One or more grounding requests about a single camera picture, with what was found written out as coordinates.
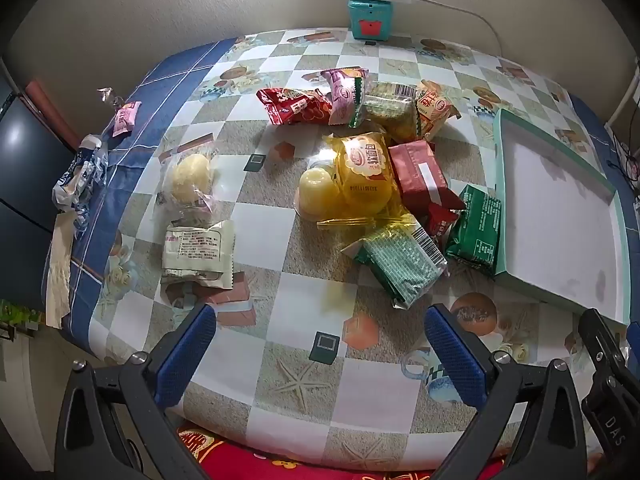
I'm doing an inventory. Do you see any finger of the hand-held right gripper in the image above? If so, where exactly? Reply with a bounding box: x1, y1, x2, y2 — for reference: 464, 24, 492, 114
577, 308, 632, 463

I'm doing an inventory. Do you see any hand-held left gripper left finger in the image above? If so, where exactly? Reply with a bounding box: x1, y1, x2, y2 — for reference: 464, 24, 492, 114
54, 302, 218, 480

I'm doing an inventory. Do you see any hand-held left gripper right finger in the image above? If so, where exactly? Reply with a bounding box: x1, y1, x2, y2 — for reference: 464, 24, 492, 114
424, 302, 588, 480

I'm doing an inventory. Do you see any white snack packet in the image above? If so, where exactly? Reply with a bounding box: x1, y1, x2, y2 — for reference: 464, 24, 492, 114
161, 220, 236, 291

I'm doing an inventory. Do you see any green foil packet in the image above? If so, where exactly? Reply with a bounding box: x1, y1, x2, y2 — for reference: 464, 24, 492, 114
445, 184, 503, 276

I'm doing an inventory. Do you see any teal-edged shallow box tray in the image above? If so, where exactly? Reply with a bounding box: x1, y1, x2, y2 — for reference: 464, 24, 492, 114
492, 107, 632, 325

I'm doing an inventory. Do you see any yellow bread packet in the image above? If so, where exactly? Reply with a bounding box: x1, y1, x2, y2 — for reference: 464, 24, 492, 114
317, 131, 416, 228

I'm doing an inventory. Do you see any yellow jelly cup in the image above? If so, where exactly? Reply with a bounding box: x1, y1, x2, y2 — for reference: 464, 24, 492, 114
296, 160, 351, 221

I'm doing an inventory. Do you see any purple cake roll packet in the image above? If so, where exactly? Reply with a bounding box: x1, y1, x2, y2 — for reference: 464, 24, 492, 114
320, 67, 370, 126

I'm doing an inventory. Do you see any red printed cloth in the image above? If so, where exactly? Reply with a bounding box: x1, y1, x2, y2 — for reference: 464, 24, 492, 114
175, 422, 506, 480

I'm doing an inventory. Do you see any clear green cracker packet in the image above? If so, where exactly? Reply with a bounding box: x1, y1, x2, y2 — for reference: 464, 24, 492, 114
350, 81, 421, 143
341, 225, 448, 309

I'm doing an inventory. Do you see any checked printed tablecloth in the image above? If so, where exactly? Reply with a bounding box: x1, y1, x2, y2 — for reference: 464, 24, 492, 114
42, 27, 640, 471

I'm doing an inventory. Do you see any clear-wrapped round pastry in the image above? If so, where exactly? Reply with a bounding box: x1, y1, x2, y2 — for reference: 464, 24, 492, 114
152, 147, 221, 226

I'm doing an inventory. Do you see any dark red foil packet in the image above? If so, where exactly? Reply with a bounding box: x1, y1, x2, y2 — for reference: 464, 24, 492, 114
389, 140, 466, 218

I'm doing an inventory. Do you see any blue and white wrapper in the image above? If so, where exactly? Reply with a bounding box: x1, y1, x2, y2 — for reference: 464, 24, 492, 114
52, 134, 110, 231

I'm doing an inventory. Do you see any dark cabinet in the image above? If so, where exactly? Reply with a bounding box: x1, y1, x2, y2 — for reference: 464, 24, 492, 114
0, 67, 81, 311

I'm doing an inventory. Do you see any small pink packet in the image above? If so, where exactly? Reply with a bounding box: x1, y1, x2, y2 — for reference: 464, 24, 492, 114
112, 101, 143, 138

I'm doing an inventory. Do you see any orange snack packet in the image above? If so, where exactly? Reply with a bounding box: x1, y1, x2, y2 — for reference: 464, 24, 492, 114
415, 80, 461, 141

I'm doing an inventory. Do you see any white rack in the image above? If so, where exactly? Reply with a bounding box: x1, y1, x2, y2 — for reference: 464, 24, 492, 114
605, 62, 640, 131

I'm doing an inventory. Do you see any small teal cube box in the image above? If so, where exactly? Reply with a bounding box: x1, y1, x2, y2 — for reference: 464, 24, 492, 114
347, 0, 396, 41

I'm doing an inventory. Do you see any white power cable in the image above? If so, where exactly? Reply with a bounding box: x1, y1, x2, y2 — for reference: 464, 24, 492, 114
412, 0, 503, 56

